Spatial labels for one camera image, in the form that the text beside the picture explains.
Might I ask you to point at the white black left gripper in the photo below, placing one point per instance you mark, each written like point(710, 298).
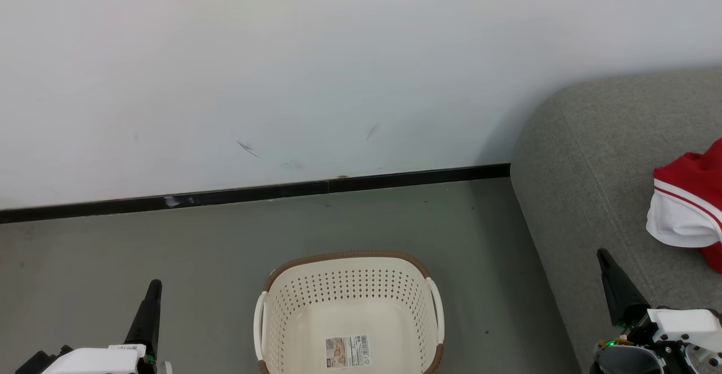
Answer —
point(93, 361)

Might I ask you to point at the cream perforated plastic laundry basket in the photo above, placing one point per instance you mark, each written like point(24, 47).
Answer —
point(350, 300)

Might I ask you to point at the grey fabric sofa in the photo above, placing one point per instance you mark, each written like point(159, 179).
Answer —
point(592, 193)

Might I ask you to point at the red jersey with number print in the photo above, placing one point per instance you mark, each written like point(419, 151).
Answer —
point(685, 216)

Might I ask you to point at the paper label sticker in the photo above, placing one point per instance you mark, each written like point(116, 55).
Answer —
point(348, 351)

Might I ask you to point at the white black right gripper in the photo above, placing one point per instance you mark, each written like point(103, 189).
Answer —
point(685, 331)

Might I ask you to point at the black baseboard strip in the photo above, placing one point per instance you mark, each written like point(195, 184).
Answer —
point(254, 193)

